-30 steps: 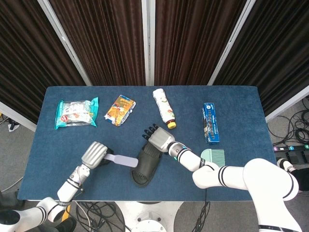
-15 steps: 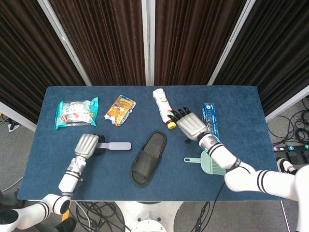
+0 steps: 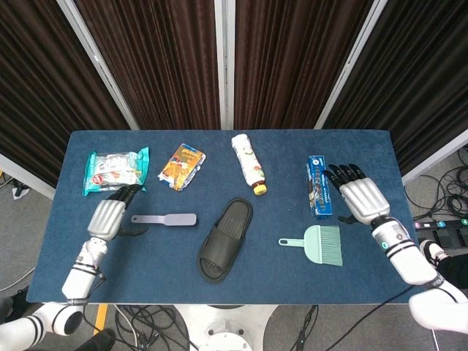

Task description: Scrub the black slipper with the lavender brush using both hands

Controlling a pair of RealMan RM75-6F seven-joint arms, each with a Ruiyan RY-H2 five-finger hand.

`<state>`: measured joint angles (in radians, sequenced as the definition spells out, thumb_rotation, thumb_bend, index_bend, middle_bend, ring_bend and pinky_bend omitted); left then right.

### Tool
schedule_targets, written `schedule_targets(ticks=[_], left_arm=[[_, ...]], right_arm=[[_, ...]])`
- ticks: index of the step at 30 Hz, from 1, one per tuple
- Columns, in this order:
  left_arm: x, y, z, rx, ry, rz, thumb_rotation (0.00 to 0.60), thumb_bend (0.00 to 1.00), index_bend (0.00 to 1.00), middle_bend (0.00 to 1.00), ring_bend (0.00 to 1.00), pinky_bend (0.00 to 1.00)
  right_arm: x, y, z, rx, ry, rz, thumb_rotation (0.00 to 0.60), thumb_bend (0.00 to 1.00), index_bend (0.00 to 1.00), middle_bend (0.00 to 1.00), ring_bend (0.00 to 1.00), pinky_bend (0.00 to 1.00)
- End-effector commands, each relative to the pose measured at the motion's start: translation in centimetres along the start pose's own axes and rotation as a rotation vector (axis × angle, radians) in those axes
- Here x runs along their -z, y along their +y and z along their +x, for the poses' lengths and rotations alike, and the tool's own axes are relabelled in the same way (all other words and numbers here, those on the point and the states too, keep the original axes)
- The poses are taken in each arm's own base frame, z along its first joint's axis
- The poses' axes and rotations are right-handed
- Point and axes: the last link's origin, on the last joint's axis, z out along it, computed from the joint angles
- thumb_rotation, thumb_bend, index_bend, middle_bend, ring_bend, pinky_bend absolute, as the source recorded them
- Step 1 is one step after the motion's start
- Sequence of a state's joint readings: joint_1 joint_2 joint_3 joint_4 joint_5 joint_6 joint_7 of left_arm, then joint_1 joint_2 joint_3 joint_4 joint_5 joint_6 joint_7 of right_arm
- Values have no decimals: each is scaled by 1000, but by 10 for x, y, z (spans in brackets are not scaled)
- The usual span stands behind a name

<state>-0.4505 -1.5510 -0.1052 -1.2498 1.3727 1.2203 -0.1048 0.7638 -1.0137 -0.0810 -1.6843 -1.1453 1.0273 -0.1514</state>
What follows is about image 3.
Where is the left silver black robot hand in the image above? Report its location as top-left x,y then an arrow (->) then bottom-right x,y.
86,184 -> 149,242

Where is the black rubber slipper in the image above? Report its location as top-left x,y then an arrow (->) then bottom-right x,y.
196,197 -> 254,283

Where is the mint green hand broom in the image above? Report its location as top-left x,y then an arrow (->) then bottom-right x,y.
278,224 -> 344,267

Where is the teal snack bag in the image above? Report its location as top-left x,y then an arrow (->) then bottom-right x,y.
83,146 -> 151,197

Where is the white bottle yellow cap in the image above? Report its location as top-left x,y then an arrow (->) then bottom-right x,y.
230,134 -> 268,196

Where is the brown curtain panel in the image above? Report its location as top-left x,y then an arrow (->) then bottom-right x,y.
323,0 -> 468,173
233,0 -> 376,131
0,0 -> 129,187
72,0 -> 222,131

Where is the yellow snack box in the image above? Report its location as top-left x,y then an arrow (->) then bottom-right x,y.
157,143 -> 207,192

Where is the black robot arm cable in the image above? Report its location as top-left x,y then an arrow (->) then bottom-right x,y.
327,284 -> 416,344

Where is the white partition post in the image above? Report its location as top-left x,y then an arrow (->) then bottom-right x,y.
56,0 -> 140,131
214,0 -> 235,131
314,0 -> 389,131

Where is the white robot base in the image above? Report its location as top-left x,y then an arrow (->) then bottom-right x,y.
174,303 -> 279,351

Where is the blue cookie box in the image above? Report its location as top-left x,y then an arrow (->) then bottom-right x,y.
306,155 -> 334,219

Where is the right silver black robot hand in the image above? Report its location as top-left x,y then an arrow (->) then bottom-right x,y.
322,163 -> 391,224

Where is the blue fabric table cover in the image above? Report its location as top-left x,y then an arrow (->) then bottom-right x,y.
26,129 -> 439,305

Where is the grey scrub brush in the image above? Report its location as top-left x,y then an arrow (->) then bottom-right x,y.
130,213 -> 197,228

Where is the black floor cable bundle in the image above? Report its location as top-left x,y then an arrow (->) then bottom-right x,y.
433,146 -> 468,219

